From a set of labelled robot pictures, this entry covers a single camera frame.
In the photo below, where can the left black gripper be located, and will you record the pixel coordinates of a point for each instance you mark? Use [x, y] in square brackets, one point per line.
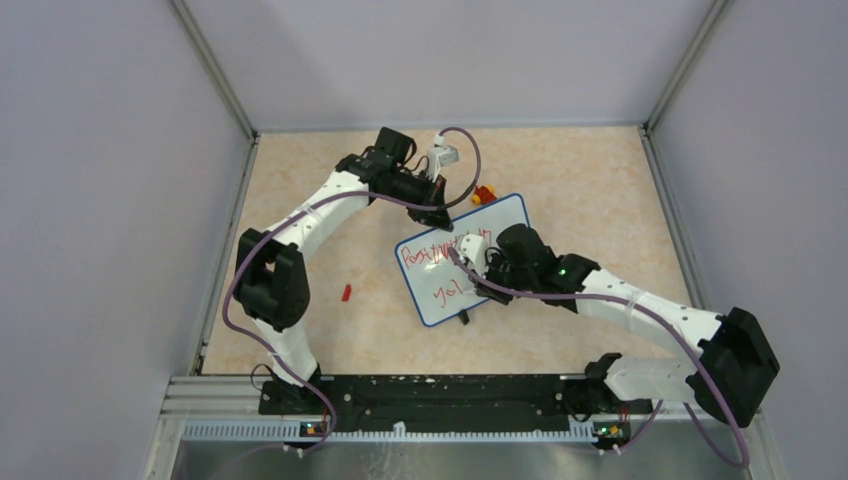
[438, 219]

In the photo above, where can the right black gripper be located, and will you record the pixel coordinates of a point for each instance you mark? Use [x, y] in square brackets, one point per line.
[503, 297]

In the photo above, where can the blue framed whiteboard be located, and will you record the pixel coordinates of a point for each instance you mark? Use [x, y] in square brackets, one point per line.
[439, 290]

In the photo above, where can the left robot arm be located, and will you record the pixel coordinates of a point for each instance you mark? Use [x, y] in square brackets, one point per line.
[271, 284]

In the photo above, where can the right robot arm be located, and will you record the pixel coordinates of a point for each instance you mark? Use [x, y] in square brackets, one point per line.
[721, 362]

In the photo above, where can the colourful toy brick vehicle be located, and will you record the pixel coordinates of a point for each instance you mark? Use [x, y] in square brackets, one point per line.
[483, 195]

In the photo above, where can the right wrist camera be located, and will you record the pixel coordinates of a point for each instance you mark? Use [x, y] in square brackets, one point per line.
[472, 250]

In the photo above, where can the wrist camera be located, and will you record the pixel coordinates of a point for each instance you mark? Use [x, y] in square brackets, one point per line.
[438, 156]
[472, 250]

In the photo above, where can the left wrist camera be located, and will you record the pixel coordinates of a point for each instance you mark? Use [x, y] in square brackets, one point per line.
[438, 156]

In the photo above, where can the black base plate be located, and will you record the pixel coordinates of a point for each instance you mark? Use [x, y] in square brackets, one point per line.
[450, 404]

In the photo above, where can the white slotted cable duct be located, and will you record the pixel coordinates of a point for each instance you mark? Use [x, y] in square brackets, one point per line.
[290, 431]

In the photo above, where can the left aluminium frame post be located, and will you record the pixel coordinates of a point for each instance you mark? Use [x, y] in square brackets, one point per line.
[212, 67]

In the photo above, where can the aluminium frame post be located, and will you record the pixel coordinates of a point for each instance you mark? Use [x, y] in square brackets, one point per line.
[687, 62]
[212, 67]

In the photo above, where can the right aluminium frame post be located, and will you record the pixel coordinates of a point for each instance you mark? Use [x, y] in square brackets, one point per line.
[687, 62]

